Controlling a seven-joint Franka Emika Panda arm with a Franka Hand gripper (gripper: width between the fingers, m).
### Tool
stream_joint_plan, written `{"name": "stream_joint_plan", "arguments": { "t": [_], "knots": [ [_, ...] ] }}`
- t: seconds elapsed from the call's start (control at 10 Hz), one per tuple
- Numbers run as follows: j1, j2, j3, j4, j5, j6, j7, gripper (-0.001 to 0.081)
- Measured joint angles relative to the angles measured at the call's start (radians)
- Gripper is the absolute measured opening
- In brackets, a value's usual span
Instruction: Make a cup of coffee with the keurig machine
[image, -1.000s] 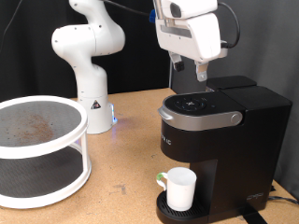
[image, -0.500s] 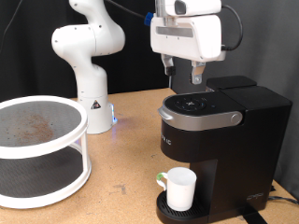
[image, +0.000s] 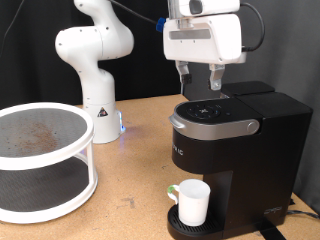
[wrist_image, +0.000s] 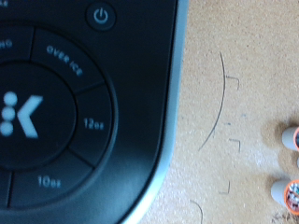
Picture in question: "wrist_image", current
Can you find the black Keurig coffee machine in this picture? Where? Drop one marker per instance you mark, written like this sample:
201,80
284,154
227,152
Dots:
140,93

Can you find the white orange rimmed coffee pod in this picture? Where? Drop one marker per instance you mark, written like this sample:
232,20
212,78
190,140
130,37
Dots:
281,192
290,138

